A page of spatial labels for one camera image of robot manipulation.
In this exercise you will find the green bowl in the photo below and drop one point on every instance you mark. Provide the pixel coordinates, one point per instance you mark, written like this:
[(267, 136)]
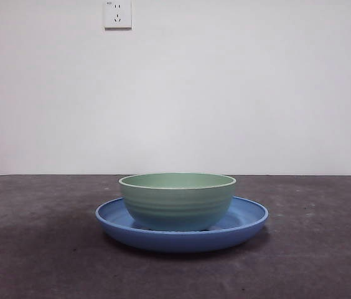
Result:
[(175, 205)]

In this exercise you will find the blue plate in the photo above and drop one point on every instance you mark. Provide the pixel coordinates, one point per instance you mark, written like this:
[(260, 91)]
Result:
[(178, 241)]

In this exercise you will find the white wall socket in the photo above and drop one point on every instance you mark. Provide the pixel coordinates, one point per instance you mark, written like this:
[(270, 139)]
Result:
[(118, 15)]

